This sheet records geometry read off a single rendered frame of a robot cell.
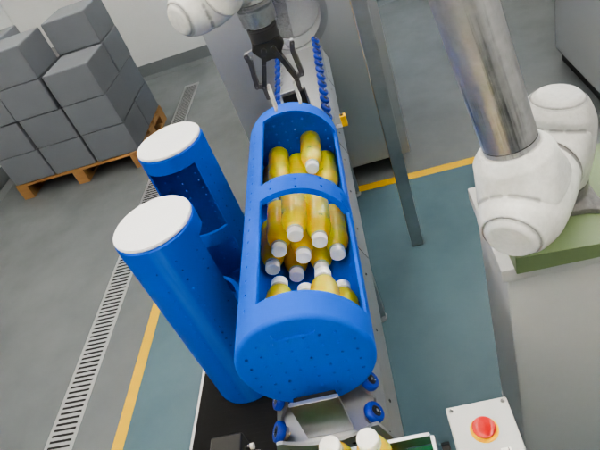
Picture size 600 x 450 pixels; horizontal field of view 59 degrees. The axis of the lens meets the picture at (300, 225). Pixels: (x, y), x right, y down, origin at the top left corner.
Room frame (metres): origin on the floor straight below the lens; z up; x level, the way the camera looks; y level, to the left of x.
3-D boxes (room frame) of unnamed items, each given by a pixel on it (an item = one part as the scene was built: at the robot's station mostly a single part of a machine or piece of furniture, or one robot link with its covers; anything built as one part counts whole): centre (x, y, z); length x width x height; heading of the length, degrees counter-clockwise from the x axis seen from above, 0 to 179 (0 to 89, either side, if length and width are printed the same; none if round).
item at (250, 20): (1.35, -0.10, 1.57); 0.09 x 0.09 x 0.06
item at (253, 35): (1.35, -0.10, 1.49); 0.08 x 0.07 x 0.09; 78
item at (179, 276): (1.52, 0.45, 0.59); 0.28 x 0.28 x 0.88
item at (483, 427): (0.42, -0.14, 1.11); 0.04 x 0.04 x 0.01
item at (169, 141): (2.06, 0.37, 1.03); 0.28 x 0.28 x 0.01
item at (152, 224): (1.52, 0.45, 1.03); 0.28 x 0.28 x 0.01
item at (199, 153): (2.06, 0.37, 0.59); 0.28 x 0.28 x 0.88
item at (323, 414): (0.64, 0.11, 0.99); 0.10 x 0.02 x 0.12; 78
